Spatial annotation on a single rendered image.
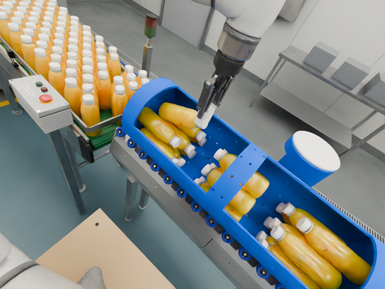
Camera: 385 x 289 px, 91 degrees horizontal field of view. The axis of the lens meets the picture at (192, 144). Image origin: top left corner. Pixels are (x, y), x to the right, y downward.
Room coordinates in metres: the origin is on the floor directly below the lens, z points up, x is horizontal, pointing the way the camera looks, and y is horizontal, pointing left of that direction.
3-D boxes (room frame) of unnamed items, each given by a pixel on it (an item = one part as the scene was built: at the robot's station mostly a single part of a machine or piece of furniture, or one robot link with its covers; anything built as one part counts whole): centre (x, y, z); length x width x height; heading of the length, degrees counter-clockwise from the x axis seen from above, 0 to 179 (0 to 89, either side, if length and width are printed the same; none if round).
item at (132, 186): (0.52, 0.23, 0.31); 0.06 x 0.06 x 0.63; 67
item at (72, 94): (0.56, 0.55, 0.99); 0.07 x 0.07 x 0.19
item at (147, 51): (1.10, 0.48, 0.55); 0.04 x 0.04 x 1.10; 67
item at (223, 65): (0.50, 0.00, 1.40); 0.08 x 0.07 x 0.09; 157
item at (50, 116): (0.43, 0.57, 1.05); 0.20 x 0.10 x 0.10; 67
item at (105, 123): (0.65, 0.34, 0.96); 0.40 x 0.01 x 0.03; 157
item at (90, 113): (0.51, 0.44, 0.99); 0.07 x 0.07 x 0.19
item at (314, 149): (0.91, -0.64, 1.03); 0.28 x 0.28 x 0.01
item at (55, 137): (0.43, 0.57, 0.50); 0.04 x 0.04 x 1.00; 67
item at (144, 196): (0.65, 0.18, 0.31); 0.06 x 0.06 x 0.63; 67
